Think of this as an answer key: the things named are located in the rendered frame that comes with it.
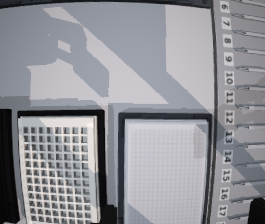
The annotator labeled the white well plate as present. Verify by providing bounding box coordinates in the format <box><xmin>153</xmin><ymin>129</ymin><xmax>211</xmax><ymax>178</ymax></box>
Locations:
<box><xmin>18</xmin><ymin>116</ymin><xmax>101</xmax><ymax>224</ymax></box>

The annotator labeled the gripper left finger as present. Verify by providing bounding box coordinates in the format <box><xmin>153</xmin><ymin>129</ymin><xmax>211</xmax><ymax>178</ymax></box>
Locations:
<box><xmin>91</xmin><ymin>204</ymin><xmax>118</xmax><ymax>224</ymax></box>

